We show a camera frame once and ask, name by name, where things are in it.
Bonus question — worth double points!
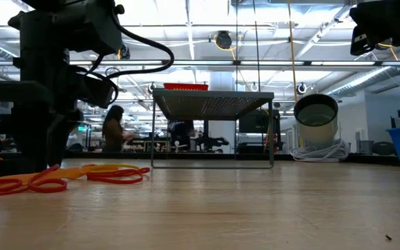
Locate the grey trash bin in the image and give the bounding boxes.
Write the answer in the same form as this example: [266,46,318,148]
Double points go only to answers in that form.
[357,139,376,156]

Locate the grey perforated metal shelf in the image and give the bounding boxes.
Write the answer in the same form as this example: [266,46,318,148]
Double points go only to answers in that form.
[149,88,276,170]

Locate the red cord loop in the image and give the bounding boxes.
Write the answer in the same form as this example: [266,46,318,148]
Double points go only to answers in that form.
[85,167,151,185]

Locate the red and orange scissors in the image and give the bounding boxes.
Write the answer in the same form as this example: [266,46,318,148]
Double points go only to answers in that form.
[0,165,92,187]

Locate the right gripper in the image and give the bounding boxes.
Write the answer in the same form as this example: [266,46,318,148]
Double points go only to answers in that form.
[348,0,400,49]

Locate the yellow cord loop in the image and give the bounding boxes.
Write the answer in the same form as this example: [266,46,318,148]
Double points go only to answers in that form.
[81,163,141,172]

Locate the white coiled lamp cable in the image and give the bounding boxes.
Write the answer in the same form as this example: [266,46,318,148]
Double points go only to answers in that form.
[289,137,351,163]

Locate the silver ventilation duct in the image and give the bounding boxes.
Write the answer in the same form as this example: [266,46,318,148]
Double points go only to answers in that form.
[324,65,400,99]

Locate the black equipment cabinet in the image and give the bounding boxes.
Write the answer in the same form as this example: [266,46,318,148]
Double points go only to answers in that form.
[237,109,281,153]

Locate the person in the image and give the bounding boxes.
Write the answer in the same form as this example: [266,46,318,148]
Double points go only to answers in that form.
[101,104,135,153]

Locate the black background robot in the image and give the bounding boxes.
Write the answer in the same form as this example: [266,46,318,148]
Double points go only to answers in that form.
[167,119,231,153]

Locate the black round bag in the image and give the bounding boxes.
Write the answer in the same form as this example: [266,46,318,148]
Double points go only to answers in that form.
[371,140,395,156]

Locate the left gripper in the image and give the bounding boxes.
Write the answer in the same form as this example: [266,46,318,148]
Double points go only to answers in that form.
[0,81,83,173]

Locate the large ceiling cable reel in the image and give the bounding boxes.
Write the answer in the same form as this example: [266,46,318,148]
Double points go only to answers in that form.
[117,42,132,60]
[215,30,233,50]

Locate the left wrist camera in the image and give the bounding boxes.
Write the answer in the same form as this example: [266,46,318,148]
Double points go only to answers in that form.
[76,73,117,109]

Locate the black hanging cable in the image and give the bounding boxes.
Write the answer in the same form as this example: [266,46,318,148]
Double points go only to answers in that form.
[252,0,262,94]

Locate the long ceiling light bar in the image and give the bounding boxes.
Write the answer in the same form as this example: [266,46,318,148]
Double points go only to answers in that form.
[0,59,400,67]

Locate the red plastic basket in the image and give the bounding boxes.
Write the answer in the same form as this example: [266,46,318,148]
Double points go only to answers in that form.
[162,82,210,92]

